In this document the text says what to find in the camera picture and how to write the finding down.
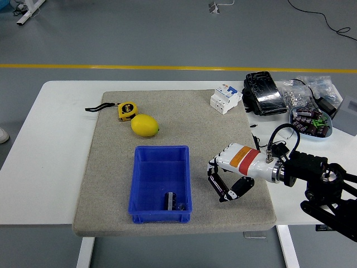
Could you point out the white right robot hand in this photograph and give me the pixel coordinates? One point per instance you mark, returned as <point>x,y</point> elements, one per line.
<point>248,162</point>

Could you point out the long dark cylindrical battery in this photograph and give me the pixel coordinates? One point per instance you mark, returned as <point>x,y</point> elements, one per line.
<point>217,184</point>

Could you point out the short dark printed cylindrical battery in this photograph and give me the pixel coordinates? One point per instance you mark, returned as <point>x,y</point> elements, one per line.
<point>170,201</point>

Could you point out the blue plastic box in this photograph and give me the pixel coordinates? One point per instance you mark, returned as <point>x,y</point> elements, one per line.
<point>156,173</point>

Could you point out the grey box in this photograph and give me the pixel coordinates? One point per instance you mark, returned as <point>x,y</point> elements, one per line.
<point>348,111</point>

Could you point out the white circuit breaker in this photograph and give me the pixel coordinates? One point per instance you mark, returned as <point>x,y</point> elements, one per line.
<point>224,99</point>

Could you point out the black foot pedal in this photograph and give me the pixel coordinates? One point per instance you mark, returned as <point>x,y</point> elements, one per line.
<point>265,92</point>

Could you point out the light blue bowl of parts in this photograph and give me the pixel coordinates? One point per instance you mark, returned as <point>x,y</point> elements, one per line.
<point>315,125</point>

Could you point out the clear bag of metal nuts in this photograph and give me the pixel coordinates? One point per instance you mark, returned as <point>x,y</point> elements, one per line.
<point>293,96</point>

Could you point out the small metal screw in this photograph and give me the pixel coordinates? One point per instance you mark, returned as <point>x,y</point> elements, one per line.
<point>180,206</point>

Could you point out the black power adapter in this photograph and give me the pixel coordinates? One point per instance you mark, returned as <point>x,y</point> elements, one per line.
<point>326,104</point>

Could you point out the table control panel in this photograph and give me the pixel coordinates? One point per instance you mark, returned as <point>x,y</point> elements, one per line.
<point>320,228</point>

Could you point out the yellow lemon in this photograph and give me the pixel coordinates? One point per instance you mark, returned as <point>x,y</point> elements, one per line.
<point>145,125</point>

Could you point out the yellow tape measure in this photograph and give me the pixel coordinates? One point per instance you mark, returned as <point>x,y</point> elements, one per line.
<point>127,110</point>

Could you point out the grey-brown mat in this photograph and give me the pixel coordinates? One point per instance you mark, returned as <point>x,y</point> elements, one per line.
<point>111,167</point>

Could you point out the white power strip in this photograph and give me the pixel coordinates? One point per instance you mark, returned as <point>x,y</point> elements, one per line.
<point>213,7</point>

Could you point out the white table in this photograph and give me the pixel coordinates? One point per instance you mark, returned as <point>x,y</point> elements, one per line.
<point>42,167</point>

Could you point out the blue object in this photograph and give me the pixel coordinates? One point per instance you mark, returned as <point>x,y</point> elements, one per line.
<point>4,5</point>

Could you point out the metal under-table bracket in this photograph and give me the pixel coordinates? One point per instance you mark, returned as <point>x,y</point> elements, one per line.
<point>253,235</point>

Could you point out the white table frame leg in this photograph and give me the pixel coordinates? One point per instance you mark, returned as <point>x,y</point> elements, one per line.
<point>28,12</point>

